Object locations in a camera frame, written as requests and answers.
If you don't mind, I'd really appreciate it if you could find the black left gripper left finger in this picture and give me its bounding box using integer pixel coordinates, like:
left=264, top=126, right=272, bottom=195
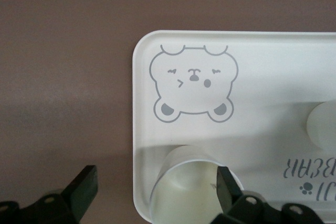
left=62, top=165, right=99, bottom=222

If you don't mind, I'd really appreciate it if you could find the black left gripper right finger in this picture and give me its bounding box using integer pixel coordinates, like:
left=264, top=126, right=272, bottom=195
left=215, top=165, right=244, bottom=214

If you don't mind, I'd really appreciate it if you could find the white IKEA cup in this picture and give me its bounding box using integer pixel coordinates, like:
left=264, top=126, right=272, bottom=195
left=149, top=144, right=246, bottom=224
left=306, top=100, right=336, bottom=151

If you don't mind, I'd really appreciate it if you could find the cream tray with bear print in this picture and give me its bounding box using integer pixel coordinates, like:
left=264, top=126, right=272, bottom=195
left=132, top=29, right=336, bottom=224

